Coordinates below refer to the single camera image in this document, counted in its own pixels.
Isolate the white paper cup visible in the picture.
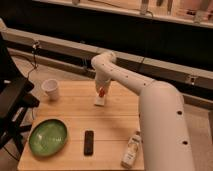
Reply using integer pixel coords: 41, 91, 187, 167
41, 79, 59, 101

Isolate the white sponge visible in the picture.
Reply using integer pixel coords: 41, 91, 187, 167
94, 96, 106, 106

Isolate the white plastic bottle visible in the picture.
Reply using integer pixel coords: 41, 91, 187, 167
121, 131, 141, 169

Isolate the black chair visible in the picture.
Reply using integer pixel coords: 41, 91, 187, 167
0, 34, 40, 153

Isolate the black remote control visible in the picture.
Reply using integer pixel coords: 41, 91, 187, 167
84, 130, 94, 156

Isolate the red pepper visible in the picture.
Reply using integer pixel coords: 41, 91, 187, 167
99, 88, 105, 98

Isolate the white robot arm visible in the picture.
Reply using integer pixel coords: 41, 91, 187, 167
91, 51, 195, 171

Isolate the green bowl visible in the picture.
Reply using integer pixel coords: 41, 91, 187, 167
28, 119, 68, 157

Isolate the black cable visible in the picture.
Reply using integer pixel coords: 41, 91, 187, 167
26, 41, 40, 79

